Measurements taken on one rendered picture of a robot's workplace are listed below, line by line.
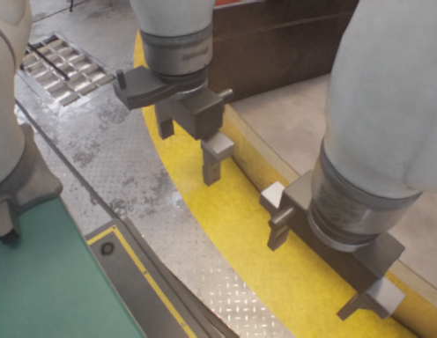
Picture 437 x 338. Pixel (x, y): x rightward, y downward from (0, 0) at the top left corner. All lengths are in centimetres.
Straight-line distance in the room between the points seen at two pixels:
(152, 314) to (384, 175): 66
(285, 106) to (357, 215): 101
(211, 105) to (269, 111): 79
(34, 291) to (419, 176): 40
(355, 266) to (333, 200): 10
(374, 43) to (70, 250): 39
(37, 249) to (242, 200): 98
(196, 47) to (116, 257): 61
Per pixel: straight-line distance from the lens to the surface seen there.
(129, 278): 84
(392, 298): 38
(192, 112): 43
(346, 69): 20
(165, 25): 38
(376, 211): 26
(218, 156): 45
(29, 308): 43
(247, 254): 120
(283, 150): 108
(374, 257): 33
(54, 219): 47
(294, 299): 116
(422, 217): 108
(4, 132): 45
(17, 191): 49
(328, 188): 26
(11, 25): 56
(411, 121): 19
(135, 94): 41
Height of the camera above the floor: 108
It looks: 50 degrees down
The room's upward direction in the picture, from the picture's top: straight up
